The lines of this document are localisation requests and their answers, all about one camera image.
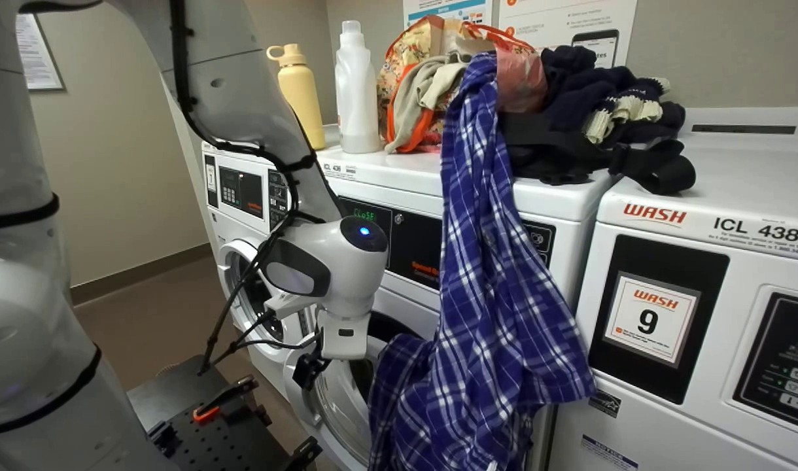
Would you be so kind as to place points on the black clothes pile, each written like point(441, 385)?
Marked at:
point(601, 120)

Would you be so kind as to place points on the yellow water bottle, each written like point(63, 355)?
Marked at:
point(299, 88)

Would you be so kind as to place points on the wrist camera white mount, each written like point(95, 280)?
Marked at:
point(284, 305)

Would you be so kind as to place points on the white washing machine number nine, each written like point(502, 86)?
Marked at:
point(690, 309)

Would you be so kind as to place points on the middle washer round door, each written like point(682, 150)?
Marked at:
point(335, 406)

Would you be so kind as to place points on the beige cloth in bag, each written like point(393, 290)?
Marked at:
point(420, 103)

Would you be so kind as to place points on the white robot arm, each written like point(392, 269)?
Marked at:
point(61, 401)

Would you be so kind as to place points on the framed wall poster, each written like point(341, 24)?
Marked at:
point(38, 55)

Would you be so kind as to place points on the white detergent jug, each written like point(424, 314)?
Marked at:
point(358, 92)

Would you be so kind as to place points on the white washing machine far side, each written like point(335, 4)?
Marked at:
point(271, 223)

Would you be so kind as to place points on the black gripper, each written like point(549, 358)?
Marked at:
point(311, 368)

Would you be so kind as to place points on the white washing machine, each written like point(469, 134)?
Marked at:
point(403, 194)
point(271, 223)

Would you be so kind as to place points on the middle white washing machine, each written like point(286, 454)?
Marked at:
point(403, 194)

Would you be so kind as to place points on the wall instruction poster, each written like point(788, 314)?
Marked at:
point(597, 24)

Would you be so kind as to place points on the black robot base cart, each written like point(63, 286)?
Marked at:
point(202, 423)

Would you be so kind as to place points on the blue plaid trousers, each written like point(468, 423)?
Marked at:
point(507, 341)

